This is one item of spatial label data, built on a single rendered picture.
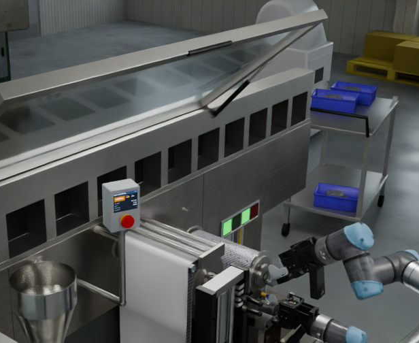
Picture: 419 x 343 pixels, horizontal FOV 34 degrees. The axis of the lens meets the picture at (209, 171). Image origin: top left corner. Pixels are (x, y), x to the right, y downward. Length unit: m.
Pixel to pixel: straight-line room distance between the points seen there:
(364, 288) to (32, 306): 0.84
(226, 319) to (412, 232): 3.69
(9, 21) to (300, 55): 3.11
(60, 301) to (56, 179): 0.41
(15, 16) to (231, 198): 2.25
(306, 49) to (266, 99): 4.11
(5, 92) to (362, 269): 1.07
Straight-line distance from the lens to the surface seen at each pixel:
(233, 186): 2.47
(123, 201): 1.50
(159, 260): 1.80
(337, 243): 1.87
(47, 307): 1.49
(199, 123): 2.21
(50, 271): 1.60
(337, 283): 4.56
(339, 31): 11.24
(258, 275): 2.05
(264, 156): 2.61
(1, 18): 4.29
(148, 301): 1.90
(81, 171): 1.85
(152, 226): 1.88
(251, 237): 3.07
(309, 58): 6.59
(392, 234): 5.30
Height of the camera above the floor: 2.31
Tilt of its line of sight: 22 degrees down
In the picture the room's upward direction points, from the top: 2 degrees clockwise
